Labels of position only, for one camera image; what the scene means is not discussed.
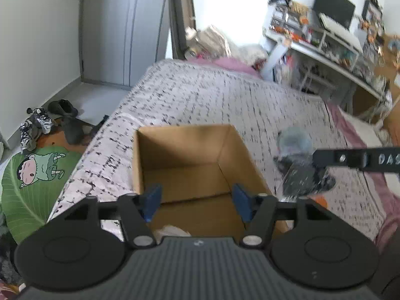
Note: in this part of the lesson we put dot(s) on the white soft block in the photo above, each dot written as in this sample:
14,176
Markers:
169,230

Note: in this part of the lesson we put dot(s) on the white keyboard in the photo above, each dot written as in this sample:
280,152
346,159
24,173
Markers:
338,30

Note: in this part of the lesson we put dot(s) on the black computer monitor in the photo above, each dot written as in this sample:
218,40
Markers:
341,11

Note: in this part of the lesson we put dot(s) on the grey door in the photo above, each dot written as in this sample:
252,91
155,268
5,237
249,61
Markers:
120,39

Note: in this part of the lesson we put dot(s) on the clear plastic jar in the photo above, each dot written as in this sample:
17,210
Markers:
194,50

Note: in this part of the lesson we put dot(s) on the brown cardboard box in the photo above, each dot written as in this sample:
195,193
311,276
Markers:
197,167

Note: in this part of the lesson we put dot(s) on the white desk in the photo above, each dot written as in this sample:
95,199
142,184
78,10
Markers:
344,84

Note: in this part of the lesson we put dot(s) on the grey white sneakers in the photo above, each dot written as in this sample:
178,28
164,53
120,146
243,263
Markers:
37,124

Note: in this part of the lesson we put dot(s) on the leaning framed board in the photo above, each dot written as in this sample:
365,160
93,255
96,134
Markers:
181,17

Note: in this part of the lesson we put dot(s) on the blue plush toy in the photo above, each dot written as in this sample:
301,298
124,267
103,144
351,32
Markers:
294,142

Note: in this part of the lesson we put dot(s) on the dark slippers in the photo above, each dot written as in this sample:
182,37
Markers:
63,108

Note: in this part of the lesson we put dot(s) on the hamburger plush toy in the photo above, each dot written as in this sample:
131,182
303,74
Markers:
320,200

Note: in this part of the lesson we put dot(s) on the black fabric pouch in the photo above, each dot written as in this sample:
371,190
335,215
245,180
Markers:
301,177

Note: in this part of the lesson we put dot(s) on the green cartoon floor mat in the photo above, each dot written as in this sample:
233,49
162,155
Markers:
31,185

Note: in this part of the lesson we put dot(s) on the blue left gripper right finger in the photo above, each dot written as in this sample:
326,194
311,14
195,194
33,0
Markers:
243,203

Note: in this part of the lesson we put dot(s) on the pink bed sheet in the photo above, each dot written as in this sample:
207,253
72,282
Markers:
386,185

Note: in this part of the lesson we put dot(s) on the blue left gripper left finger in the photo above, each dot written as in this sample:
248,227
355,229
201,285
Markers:
150,201

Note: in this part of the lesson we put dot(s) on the black white patterned blanket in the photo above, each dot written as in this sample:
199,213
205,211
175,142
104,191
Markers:
181,93

